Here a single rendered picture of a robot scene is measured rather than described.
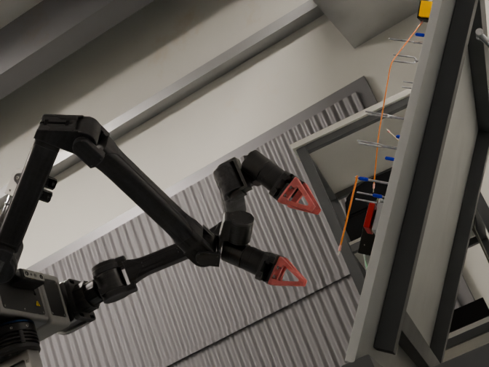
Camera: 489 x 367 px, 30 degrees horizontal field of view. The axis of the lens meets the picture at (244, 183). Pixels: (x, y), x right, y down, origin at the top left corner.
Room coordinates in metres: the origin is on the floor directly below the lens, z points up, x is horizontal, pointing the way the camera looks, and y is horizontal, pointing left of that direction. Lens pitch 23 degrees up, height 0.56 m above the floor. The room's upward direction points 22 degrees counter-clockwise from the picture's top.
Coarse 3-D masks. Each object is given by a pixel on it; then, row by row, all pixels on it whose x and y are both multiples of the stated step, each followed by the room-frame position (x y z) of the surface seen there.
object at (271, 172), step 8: (264, 168) 1.90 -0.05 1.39; (272, 168) 1.90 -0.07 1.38; (280, 168) 1.91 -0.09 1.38; (264, 176) 1.91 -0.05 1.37; (272, 176) 1.90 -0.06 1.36; (280, 176) 1.90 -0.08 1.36; (288, 176) 1.88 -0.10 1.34; (264, 184) 1.92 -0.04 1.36; (272, 184) 1.91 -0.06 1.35; (280, 184) 1.89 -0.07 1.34; (272, 192) 1.89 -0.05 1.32
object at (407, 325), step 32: (480, 0) 1.76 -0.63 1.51; (448, 32) 1.71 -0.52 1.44; (448, 64) 1.71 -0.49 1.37; (480, 64) 2.08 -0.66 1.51; (448, 96) 1.72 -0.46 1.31; (480, 96) 2.29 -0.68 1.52; (480, 128) 2.53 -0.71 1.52; (480, 160) 2.55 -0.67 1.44; (416, 192) 1.74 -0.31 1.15; (416, 224) 1.74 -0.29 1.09; (416, 256) 1.76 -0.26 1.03; (448, 288) 2.59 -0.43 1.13; (384, 320) 1.76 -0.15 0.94; (448, 320) 2.60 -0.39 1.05; (416, 352) 2.12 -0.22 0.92
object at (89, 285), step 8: (72, 280) 2.39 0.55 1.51; (72, 288) 2.38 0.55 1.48; (80, 288) 2.36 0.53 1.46; (88, 288) 2.36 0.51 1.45; (72, 296) 2.37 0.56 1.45; (80, 296) 2.36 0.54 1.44; (88, 296) 2.37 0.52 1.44; (96, 296) 2.36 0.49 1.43; (72, 304) 2.37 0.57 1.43; (80, 304) 2.37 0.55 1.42; (88, 304) 2.38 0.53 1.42; (96, 304) 2.39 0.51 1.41; (80, 312) 2.38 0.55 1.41; (88, 312) 2.42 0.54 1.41; (88, 320) 2.42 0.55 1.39
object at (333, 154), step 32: (352, 128) 2.83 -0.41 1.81; (384, 128) 2.98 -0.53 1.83; (320, 160) 3.03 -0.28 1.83; (352, 160) 3.14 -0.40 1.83; (384, 160) 3.27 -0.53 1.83; (320, 192) 2.85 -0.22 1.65; (480, 192) 2.78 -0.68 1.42; (480, 224) 3.12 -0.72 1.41; (352, 256) 2.85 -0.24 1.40; (480, 320) 2.84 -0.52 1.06; (448, 352) 3.08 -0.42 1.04
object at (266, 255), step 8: (248, 248) 1.96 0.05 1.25; (256, 248) 1.97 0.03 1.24; (248, 256) 1.95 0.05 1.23; (256, 256) 1.95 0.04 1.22; (264, 256) 1.92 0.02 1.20; (240, 264) 1.97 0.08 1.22; (248, 264) 1.96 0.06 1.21; (256, 264) 1.95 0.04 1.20; (264, 264) 1.94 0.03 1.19; (256, 272) 1.97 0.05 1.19; (264, 272) 1.97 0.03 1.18
